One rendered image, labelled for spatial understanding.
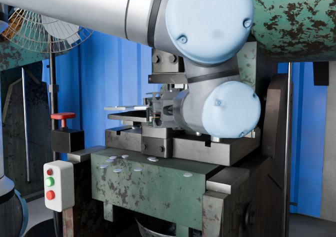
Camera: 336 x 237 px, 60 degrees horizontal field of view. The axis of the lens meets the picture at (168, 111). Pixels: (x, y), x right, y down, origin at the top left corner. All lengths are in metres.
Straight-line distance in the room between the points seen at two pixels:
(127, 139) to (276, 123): 0.53
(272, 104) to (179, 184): 0.53
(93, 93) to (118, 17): 2.60
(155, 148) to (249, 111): 0.50
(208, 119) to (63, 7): 0.21
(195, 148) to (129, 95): 1.81
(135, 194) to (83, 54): 2.21
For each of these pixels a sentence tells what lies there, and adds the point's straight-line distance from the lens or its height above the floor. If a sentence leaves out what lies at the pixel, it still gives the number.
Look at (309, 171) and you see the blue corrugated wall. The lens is 2.07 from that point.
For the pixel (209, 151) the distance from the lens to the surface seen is 0.80.
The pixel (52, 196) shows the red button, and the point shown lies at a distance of 0.93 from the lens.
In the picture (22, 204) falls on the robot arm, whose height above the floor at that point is 0.64.
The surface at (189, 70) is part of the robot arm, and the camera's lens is 0.41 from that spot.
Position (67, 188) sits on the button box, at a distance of 0.92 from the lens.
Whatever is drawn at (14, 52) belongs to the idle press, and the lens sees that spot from 2.08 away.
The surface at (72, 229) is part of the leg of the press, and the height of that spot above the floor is 0.42.
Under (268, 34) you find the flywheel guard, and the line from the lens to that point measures 0.70.
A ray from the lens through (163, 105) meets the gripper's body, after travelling 0.50.
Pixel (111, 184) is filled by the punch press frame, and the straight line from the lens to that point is 0.91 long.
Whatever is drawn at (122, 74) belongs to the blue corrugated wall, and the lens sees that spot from 2.62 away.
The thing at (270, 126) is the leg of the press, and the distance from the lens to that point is 1.12.
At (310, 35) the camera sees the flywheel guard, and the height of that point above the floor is 0.96.
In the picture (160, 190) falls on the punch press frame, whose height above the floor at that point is 0.58.
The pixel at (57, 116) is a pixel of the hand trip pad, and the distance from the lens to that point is 1.00.
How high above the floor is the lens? 0.87
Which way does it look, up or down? 6 degrees down
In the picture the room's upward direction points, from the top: straight up
